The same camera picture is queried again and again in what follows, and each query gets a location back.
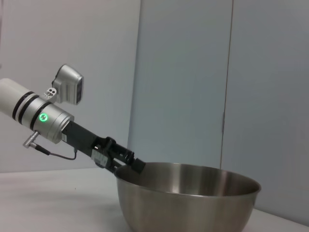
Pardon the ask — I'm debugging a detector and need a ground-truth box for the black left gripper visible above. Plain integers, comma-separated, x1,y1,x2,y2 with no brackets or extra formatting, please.
61,120,146,174

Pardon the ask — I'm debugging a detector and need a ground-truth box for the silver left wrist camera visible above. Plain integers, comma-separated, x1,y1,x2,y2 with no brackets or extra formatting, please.
42,64,84,106

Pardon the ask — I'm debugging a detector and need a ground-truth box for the stainless steel mixing bowl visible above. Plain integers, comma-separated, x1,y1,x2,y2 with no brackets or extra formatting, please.
115,162,262,232

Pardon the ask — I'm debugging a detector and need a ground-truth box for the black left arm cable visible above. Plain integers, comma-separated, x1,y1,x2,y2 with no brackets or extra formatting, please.
23,131,78,160

